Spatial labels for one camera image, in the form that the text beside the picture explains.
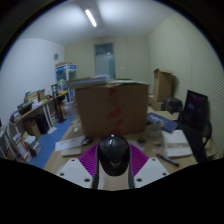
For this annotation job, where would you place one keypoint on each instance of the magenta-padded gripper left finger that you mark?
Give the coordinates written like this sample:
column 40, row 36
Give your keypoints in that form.
column 75, row 171

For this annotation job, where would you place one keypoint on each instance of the black office chair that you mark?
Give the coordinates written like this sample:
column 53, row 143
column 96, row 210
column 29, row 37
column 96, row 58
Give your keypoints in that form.
column 196, row 113

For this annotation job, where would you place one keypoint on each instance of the dark bag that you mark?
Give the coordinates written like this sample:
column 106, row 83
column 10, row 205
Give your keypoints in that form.
column 171, row 105

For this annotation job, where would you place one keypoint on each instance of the ceiling tube light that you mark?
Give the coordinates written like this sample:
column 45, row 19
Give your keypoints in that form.
column 90, row 18

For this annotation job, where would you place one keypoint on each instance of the clear glass jar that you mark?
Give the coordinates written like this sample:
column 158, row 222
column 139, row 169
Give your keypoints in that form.
column 72, row 113

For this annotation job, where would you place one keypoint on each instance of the small clear container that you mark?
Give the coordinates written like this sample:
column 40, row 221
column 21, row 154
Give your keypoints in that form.
column 155, row 130

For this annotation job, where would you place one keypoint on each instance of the white paper sheet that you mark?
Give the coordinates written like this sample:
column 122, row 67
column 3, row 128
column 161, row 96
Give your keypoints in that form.
column 68, row 143

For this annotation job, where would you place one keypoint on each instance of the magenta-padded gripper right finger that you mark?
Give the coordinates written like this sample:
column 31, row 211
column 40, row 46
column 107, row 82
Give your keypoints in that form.
column 151, row 171

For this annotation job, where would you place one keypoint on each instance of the blue book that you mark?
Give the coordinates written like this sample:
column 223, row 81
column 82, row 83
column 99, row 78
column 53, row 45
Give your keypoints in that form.
column 163, row 121

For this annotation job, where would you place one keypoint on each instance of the black eyeglasses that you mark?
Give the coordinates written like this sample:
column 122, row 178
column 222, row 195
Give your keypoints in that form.
column 87, row 141

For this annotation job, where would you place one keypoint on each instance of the grey door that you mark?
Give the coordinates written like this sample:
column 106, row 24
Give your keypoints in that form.
column 105, row 61

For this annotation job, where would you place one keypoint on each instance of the cluttered shelf unit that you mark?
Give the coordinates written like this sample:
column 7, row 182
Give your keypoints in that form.
column 23, row 130

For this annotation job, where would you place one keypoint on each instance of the large brown cardboard box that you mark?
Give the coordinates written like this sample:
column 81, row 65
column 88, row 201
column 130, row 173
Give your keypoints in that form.
column 100, row 110

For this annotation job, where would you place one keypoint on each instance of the black computer mouse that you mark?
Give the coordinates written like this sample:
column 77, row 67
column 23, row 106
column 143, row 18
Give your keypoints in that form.
column 113, row 155

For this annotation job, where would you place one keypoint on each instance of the blue and white cabinet machine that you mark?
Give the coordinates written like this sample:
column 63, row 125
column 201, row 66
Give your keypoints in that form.
column 65, row 76

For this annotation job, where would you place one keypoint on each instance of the round wall clock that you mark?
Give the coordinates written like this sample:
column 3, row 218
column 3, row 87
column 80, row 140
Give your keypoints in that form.
column 56, row 56

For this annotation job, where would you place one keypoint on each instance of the tall open cardboard box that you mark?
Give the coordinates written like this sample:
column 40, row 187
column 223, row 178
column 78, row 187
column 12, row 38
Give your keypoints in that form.
column 163, row 85

